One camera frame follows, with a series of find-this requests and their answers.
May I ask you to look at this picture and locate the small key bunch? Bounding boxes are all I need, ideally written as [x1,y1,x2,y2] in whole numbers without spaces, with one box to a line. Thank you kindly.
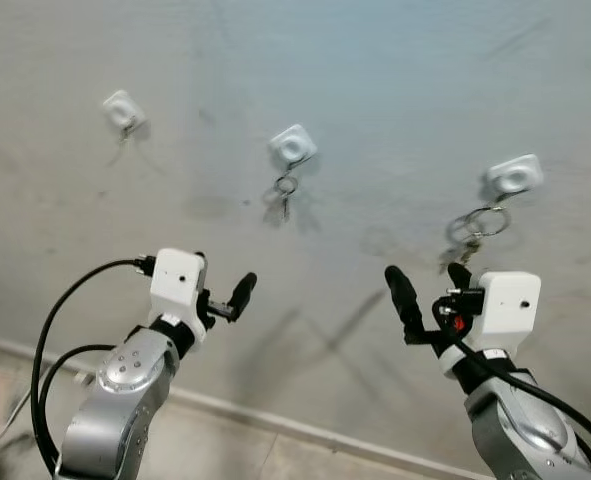
[272,171,302,224]

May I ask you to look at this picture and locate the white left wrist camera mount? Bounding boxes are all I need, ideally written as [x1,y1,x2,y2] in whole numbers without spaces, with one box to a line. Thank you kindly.
[149,248,209,342]

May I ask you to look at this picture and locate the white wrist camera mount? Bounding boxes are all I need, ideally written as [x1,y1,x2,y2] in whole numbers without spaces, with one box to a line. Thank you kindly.
[149,248,209,342]
[479,271,543,352]

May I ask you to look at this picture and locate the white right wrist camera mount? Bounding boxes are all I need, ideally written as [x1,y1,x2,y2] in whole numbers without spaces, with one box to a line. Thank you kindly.
[479,271,543,352]

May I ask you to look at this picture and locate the keys on large ring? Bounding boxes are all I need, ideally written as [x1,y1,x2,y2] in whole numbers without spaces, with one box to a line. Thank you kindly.
[443,204,512,268]

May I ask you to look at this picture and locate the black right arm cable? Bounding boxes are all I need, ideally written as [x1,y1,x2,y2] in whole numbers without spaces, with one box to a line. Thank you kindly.
[433,298,591,473]

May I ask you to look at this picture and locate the white wall hook, large keyring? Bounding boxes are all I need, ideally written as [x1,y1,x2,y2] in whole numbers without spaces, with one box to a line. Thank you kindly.
[482,154,545,199]

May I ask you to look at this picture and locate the long black left arm cable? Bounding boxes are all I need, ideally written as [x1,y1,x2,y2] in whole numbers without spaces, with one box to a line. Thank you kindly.
[31,257,157,477]

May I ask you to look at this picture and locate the white wall hook, small keys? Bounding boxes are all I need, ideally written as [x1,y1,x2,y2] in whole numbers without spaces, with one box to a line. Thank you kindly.
[268,124,319,170]

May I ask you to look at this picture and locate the short black left arm cable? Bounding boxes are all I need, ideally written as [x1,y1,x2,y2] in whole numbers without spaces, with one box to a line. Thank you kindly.
[37,344,117,441]

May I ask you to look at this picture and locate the empty white wall hook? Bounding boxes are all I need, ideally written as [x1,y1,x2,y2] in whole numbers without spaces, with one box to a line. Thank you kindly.
[102,90,147,137]

